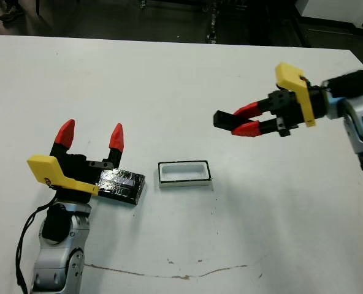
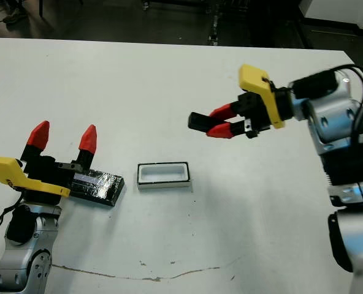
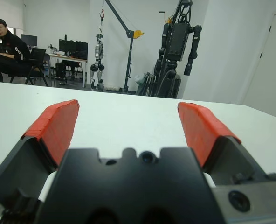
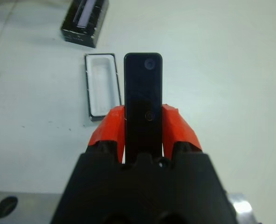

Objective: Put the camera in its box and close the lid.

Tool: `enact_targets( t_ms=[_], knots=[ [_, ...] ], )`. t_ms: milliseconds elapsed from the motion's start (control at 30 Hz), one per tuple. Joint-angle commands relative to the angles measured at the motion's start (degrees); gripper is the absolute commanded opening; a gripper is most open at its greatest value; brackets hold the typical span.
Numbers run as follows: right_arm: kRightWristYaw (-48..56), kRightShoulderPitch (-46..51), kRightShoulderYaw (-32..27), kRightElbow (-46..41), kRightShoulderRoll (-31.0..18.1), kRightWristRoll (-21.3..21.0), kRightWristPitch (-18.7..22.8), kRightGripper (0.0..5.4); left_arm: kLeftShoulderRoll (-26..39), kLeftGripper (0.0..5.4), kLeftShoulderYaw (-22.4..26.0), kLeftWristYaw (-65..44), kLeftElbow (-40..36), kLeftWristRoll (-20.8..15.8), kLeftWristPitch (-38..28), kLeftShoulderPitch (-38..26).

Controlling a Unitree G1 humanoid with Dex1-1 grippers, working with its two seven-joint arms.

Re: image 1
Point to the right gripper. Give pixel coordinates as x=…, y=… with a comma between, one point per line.
x=287, y=107

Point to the white cabinet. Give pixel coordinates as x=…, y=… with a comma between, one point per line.
x=338, y=12

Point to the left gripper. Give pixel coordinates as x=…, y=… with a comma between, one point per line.
x=74, y=171

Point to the brown shoe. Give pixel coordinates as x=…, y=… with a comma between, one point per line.
x=13, y=13

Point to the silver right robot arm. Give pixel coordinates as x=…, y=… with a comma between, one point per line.
x=359, y=122

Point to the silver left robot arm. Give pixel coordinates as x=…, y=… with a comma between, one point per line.
x=62, y=263

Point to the black camera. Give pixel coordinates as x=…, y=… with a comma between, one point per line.
x=223, y=121

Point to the black box lid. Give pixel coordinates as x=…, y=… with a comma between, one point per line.
x=123, y=183

